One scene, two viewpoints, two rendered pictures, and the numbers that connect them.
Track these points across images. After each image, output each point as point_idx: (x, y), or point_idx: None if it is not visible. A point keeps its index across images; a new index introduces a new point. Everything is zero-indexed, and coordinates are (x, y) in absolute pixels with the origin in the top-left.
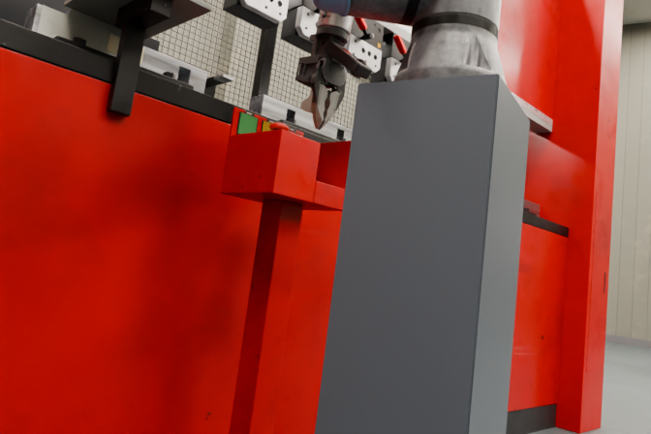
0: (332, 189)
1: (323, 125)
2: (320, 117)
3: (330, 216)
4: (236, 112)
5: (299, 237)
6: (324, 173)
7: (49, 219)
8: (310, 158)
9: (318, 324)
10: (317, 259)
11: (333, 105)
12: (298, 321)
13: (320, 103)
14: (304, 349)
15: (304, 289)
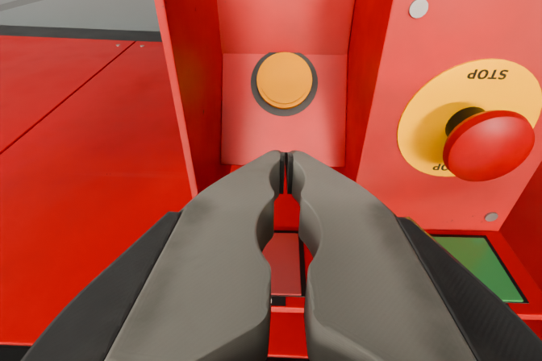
0: None
1: (274, 150)
2: (319, 161)
3: (48, 199)
4: (535, 296)
5: (156, 165)
6: (215, 88)
7: None
8: None
9: (135, 93)
10: (116, 143)
11: (209, 233)
12: (172, 96)
13: (365, 214)
14: (165, 80)
15: (155, 117)
